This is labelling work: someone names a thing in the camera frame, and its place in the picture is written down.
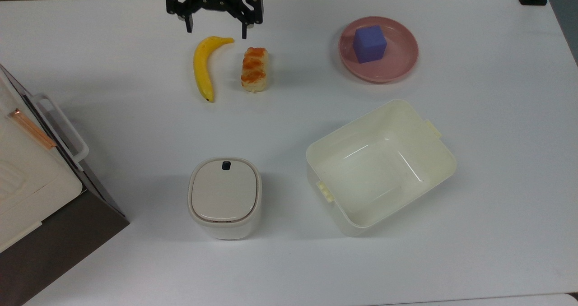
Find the cream square plastic bin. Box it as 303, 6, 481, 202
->
305, 99, 458, 237

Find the cream lidded trash can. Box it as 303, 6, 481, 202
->
187, 156, 263, 241

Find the pink plate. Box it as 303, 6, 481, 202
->
338, 16, 420, 85

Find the cream plastic storage box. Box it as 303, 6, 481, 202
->
0, 67, 84, 253

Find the yellow banana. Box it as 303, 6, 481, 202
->
193, 35, 236, 104

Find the dark brown drawer cabinet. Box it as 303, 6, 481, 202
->
0, 62, 131, 306

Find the glazed bread loaf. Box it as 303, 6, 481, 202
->
240, 46, 270, 93

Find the brown drawer with white handle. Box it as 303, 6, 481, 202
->
22, 93, 90, 174

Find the purple cube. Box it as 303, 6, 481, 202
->
352, 24, 388, 65

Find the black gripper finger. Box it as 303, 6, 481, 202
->
164, 0, 196, 34
234, 0, 264, 40

